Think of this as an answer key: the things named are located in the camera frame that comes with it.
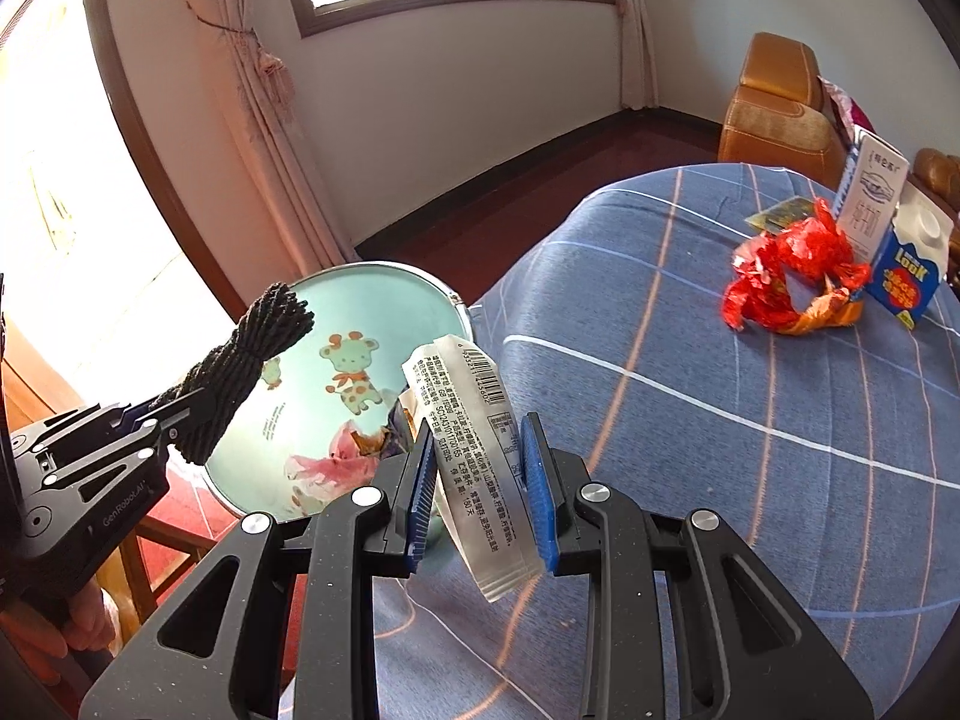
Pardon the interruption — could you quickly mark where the black corrugated wrapper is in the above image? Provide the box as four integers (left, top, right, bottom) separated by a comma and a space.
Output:
151, 283, 314, 465

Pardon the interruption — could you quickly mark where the white printed snack wrapper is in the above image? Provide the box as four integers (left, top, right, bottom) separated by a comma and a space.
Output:
400, 335, 544, 603

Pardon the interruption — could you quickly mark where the red plastic bag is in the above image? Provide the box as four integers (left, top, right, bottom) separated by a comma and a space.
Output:
721, 197, 872, 333

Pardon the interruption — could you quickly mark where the red orange blue wrapper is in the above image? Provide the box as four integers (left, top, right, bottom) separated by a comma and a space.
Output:
776, 286, 864, 337

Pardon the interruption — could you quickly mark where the teal cartoon trash bin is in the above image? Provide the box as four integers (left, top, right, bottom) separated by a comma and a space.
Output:
205, 262, 473, 522

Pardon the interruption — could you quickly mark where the person's left hand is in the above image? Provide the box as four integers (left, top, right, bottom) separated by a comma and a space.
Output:
2, 580, 116, 686

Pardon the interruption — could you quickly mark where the wooden stool red seat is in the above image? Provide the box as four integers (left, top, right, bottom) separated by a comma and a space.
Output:
96, 463, 310, 699

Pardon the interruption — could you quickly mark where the pink clear plastic bag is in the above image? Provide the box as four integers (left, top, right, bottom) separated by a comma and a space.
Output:
283, 421, 387, 515

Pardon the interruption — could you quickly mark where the blue plaid tablecloth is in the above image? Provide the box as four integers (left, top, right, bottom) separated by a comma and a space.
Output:
470, 163, 958, 718

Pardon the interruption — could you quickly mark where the left side pink curtain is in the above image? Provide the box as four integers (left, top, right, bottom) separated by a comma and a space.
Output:
184, 0, 358, 277

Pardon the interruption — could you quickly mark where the blue white Look carton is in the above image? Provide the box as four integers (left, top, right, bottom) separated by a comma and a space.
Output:
866, 182, 955, 330

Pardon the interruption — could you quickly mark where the green yellow flat packet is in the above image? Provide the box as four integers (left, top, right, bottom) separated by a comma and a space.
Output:
745, 197, 815, 234

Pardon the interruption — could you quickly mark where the white tall milk carton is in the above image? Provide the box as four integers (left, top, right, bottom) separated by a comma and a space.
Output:
832, 125, 908, 263

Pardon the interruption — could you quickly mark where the brown leather armchair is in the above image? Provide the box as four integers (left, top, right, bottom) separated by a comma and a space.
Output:
718, 32, 848, 190

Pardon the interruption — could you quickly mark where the pink white pillow on armchair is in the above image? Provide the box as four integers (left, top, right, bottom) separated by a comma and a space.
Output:
820, 76, 875, 146

